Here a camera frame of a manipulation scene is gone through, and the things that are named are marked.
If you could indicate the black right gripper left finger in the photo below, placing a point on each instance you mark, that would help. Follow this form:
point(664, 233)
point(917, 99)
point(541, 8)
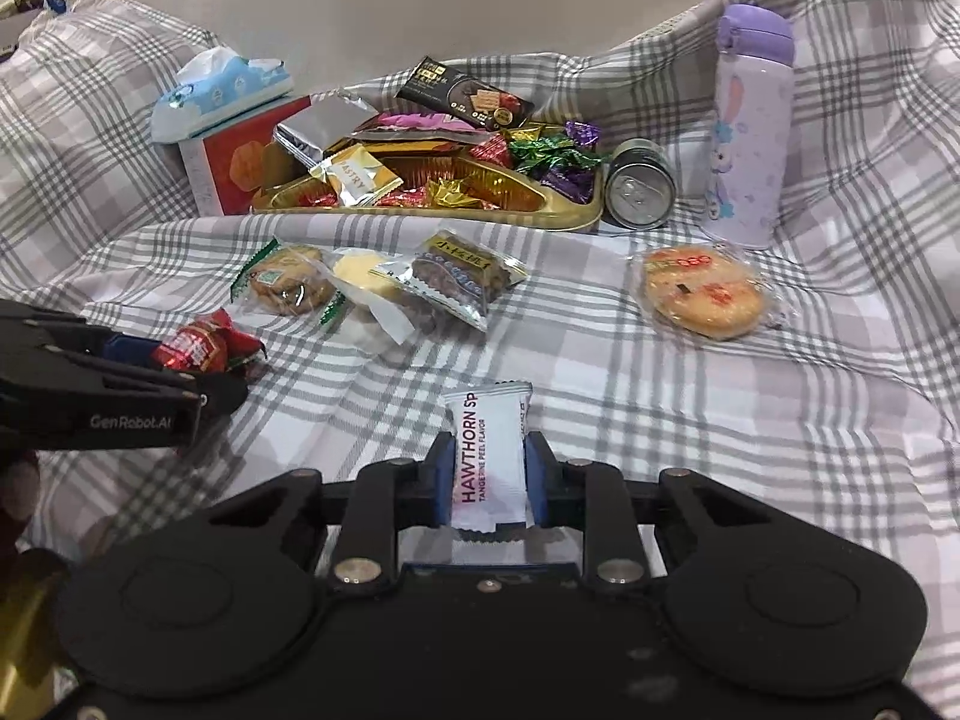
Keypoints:
point(386, 498)

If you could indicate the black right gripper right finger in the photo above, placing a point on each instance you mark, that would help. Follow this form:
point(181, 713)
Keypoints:
point(592, 498)

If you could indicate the white hawthorn snack packet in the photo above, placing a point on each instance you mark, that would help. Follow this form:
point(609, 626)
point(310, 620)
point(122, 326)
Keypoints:
point(489, 493)

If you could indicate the red candy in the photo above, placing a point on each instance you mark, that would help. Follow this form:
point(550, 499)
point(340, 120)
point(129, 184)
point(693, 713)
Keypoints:
point(209, 344)

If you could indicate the round rice cracker packet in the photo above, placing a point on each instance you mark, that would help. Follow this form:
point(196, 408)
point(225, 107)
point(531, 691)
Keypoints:
point(708, 290)

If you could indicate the yellow biscuit clear packet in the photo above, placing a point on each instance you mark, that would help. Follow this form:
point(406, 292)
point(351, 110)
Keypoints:
point(356, 270)

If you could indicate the green-edged cookie packet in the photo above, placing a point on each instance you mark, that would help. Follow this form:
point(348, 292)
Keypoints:
point(287, 280)

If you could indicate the brown cookie silver packet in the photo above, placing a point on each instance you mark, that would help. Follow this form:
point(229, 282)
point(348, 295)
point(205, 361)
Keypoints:
point(455, 274)

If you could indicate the red and white box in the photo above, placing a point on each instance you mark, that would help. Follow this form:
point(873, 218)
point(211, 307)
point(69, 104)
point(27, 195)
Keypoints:
point(224, 165)

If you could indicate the plaid grey white cloth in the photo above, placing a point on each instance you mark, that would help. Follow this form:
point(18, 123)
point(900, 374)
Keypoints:
point(846, 414)

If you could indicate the gold snack tray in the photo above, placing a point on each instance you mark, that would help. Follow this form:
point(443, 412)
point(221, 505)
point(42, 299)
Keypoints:
point(442, 185)

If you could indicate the dark green drink can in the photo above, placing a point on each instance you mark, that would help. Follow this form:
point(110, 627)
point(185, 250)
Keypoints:
point(640, 187)

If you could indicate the gold pastry packet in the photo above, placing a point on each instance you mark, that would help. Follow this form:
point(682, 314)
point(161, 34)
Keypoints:
point(356, 176)

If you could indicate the blue tissue pack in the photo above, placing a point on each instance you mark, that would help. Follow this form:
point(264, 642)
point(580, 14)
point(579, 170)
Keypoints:
point(215, 87)

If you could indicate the green wrapped candy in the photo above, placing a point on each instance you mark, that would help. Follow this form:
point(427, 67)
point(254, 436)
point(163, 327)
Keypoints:
point(537, 156)

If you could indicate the purple wrapped candy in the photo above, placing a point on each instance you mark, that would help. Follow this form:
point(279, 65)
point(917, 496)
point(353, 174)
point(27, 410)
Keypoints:
point(583, 134)

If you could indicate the silver foil packet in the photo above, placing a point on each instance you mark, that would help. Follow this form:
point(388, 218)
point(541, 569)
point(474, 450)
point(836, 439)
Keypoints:
point(311, 134)

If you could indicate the pink snack packet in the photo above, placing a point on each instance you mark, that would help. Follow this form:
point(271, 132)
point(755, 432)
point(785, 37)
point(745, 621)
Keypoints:
point(417, 127)

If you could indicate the purple rabbit water bottle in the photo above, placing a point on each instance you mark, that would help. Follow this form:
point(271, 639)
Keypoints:
point(753, 108)

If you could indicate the black chocolate wafer packet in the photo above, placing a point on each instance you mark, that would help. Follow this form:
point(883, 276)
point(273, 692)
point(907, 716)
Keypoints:
point(446, 90)

